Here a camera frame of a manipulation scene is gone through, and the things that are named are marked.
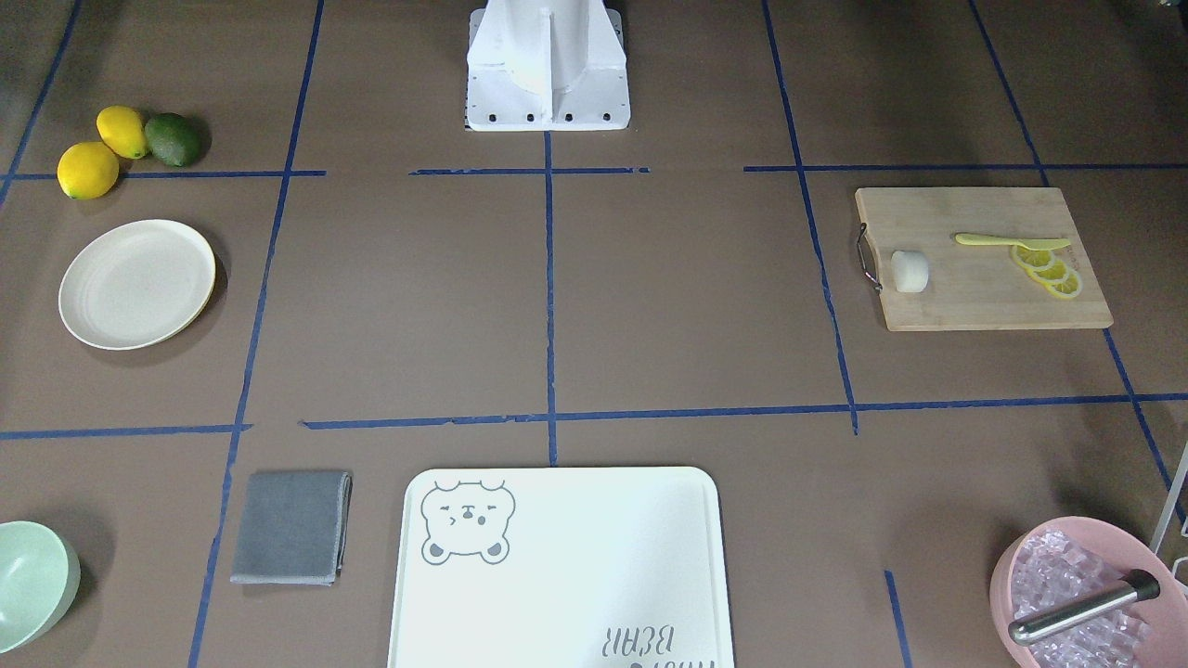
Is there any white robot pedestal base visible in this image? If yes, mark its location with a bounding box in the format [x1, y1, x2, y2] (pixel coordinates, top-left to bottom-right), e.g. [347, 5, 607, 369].
[465, 1, 631, 132]

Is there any yellow lemon outer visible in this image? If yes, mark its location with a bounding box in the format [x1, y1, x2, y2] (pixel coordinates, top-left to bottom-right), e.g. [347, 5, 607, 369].
[57, 141, 122, 201]

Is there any lemon slice middle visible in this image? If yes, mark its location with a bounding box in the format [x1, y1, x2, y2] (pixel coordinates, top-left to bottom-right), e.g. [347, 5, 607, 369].
[1024, 259, 1072, 285]

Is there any mint green bowl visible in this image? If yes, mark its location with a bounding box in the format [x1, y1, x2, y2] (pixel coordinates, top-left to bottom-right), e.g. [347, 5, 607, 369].
[1, 519, 81, 654]

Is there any green avocado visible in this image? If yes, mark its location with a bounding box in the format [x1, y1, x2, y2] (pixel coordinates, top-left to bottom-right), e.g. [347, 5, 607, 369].
[144, 111, 202, 168]

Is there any wooden cutting board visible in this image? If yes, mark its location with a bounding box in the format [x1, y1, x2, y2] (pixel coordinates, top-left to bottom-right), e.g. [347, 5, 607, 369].
[857, 185, 1116, 330]

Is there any yellow plastic knife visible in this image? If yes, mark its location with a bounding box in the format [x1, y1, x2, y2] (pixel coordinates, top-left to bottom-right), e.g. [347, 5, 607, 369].
[953, 233, 1072, 252]

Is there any metal scoop handle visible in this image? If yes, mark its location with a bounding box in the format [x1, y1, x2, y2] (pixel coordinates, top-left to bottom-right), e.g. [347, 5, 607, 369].
[1007, 571, 1161, 647]

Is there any pink bowl with ice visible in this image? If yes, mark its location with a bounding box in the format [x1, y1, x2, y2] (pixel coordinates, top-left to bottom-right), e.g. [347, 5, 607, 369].
[988, 516, 1187, 667]

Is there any yellow lemon near avocado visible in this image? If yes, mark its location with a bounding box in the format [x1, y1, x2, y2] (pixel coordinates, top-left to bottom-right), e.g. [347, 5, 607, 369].
[95, 105, 151, 160]

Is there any cream round plate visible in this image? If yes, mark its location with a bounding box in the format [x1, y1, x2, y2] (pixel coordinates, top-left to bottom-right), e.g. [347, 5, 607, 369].
[57, 219, 217, 352]

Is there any grey folded cloth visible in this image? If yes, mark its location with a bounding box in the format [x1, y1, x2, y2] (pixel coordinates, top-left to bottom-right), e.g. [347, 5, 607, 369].
[229, 470, 353, 586]

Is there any white bear tray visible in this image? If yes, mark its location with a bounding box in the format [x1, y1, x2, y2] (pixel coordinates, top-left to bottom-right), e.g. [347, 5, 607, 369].
[387, 466, 737, 667]

